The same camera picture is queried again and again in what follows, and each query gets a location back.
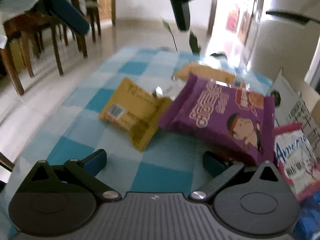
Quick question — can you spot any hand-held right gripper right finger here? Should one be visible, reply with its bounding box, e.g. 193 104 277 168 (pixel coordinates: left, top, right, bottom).
189 151 286 202

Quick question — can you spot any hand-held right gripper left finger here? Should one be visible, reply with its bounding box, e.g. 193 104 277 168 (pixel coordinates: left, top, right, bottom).
25 149 123 203

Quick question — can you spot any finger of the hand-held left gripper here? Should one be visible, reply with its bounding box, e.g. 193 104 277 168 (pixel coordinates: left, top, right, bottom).
164 0 198 32
49 0 91 36

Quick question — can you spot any purple snack packet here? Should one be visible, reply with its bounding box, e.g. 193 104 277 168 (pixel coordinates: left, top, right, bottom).
157 72 277 167

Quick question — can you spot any cardboard box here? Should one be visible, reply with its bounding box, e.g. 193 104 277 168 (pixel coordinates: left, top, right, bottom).
271 67 320 155

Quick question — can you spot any wooden chair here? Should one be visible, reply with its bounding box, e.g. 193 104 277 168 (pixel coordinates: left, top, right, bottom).
50 0 103 58
2 12 64 95

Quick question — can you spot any wooden door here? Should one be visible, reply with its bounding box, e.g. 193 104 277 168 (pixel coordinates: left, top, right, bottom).
100 0 117 26

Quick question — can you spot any orange snack packet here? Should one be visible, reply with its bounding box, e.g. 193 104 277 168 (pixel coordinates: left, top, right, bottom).
173 62 236 87

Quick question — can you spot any yellow snack packet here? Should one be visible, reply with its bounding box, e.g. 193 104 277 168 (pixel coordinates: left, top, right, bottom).
97 77 173 152

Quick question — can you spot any blue white checkered tablecloth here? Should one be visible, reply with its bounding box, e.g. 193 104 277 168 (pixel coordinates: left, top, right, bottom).
7 46 274 240

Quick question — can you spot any red white snack packet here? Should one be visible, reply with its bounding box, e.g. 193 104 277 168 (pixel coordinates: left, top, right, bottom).
272 124 320 202

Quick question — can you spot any blue snack packet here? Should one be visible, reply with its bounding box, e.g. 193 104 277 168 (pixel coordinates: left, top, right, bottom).
295 195 320 240

